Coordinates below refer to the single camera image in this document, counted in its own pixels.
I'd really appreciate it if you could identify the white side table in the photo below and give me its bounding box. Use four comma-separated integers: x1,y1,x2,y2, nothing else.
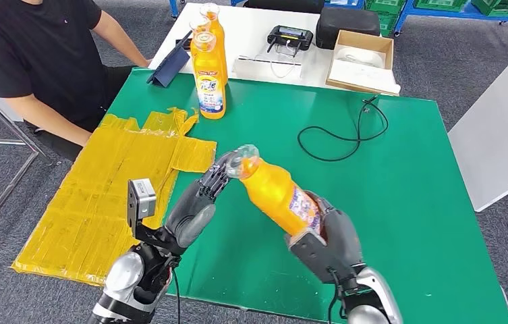
447,35,508,230

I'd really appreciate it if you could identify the black cable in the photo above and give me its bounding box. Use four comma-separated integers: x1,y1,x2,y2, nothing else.
297,95,389,163

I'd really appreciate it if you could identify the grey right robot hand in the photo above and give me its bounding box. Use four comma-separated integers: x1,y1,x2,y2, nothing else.
305,190,364,273

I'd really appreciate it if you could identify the yellow taped cardboard sheet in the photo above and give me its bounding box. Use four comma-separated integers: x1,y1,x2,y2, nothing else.
11,107,218,287

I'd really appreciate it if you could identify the black carry case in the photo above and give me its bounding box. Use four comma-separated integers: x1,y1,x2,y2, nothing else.
315,6,381,50

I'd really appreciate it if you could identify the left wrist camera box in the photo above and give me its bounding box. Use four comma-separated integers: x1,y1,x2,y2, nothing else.
128,178,157,220

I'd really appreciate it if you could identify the green plastic crate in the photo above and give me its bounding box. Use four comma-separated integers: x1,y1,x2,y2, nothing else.
414,0,470,13
470,0,508,17
363,0,408,15
376,13,399,38

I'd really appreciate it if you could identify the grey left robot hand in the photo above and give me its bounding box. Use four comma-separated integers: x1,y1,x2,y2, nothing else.
164,151,237,257

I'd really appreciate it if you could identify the white cable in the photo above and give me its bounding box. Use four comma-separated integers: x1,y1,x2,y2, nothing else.
269,38,303,79

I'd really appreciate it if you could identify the thin black strip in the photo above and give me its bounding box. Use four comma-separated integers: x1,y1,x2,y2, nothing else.
237,56,302,66

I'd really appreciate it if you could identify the white foam sheet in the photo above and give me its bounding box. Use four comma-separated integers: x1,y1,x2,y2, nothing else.
329,58,402,95

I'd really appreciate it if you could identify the tablet in blue case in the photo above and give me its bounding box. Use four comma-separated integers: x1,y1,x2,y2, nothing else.
146,30,194,88

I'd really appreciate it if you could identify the grey metal frame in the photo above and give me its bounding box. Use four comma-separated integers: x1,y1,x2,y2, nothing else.
0,78,51,276

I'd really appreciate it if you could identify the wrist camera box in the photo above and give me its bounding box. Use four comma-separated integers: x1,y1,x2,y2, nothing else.
128,178,157,220
285,229,341,286

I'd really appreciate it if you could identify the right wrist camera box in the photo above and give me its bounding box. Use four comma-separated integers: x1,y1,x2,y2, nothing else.
285,229,341,286

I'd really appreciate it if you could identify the black chair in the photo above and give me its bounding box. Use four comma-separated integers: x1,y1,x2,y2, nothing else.
244,0,326,14

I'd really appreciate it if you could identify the black handheld controller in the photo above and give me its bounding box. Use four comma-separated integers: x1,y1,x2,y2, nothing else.
266,25,314,53

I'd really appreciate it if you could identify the person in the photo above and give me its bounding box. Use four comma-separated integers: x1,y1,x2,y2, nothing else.
0,0,152,149

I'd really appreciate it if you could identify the open cardboard box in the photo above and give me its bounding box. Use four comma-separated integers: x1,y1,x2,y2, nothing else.
325,30,402,97

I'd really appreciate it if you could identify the orange detergent bottle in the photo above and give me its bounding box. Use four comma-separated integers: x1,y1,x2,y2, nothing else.
191,31,227,120
190,16,212,68
225,144,324,238
200,2,229,86

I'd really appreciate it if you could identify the blue metal rack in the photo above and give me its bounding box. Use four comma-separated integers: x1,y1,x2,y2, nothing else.
391,0,508,47

